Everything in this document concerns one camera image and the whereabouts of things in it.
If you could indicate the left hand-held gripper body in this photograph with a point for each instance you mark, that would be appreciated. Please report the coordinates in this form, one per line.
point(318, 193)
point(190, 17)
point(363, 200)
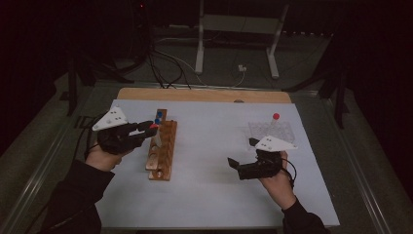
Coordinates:
point(117, 139)

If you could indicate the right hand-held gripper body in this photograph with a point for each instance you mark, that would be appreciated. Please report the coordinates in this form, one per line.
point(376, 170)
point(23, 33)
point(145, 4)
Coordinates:
point(259, 169)

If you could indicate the red cap test tube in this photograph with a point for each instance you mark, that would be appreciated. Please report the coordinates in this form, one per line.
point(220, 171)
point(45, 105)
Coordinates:
point(154, 125)
point(276, 116)

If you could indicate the blue cap test tube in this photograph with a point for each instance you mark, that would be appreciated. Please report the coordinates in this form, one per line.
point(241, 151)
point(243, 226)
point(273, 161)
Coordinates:
point(159, 113)
point(157, 121)

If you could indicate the wooden test tube rack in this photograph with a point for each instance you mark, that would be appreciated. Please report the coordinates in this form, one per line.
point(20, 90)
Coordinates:
point(165, 152)

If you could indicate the clear plastic tube rack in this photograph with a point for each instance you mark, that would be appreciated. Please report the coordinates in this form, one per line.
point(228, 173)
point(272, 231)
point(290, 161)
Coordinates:
point(282, 130)

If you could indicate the person's left hand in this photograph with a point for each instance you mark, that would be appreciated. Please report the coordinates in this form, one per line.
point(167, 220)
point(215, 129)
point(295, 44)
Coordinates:
point(102, 159)

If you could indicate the person's right hand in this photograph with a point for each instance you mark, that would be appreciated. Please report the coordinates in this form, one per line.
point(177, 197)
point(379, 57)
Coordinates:
point(281, 188)

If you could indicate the white table cover sheet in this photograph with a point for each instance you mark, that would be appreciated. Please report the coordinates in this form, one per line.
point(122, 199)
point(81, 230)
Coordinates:
point(207, 182)

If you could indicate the black tripod stand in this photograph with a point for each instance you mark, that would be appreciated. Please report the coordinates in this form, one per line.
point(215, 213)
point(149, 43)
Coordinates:
point(339, 100)
point(72, 87)

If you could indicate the grey metal stand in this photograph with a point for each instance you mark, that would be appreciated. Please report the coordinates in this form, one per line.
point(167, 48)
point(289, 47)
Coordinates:
point(200, 48)

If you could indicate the power strip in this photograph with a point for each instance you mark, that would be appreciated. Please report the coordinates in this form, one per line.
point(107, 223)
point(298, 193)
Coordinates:
point(302, 32)

